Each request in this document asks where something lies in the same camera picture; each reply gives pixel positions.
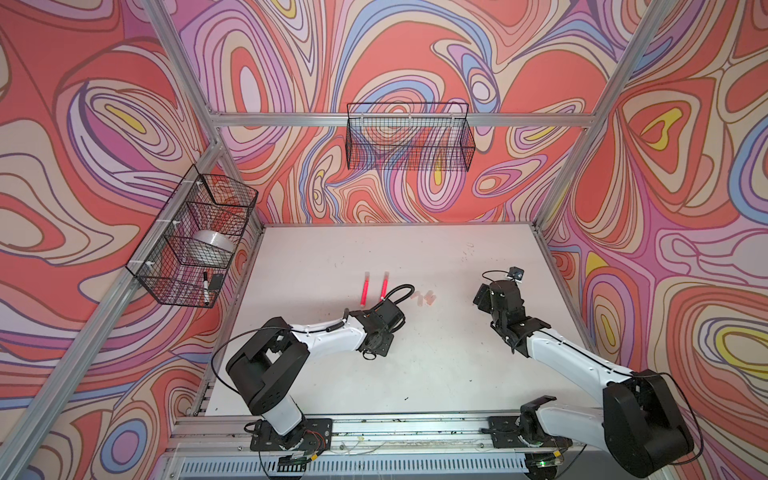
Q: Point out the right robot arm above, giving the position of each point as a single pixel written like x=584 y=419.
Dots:
x=637 y=419

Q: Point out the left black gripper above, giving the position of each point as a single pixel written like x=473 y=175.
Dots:
x=388 y=345

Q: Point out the left black wire basket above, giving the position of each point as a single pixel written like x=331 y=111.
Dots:
x=168 y=265

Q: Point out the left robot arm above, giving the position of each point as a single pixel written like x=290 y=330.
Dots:
x=263 y=370

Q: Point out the black marker in basket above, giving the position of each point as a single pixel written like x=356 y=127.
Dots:
x=205 y=289

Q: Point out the black wire basket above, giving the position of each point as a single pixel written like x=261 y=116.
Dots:
x=409 y=136
x=168 y=265

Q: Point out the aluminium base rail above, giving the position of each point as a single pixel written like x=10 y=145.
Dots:
x=364 y=434

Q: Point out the back black wire basket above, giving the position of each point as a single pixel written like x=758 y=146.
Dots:
x=409 y=136

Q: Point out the white tape roll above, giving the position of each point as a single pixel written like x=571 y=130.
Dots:
x=215 y=241

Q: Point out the pink highlighter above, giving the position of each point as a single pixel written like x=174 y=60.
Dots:
x=384 y=285
x=364 y=290

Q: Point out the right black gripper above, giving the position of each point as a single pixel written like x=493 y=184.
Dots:
x=483 y=297

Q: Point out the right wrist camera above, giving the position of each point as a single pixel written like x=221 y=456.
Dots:
x=516 y=273

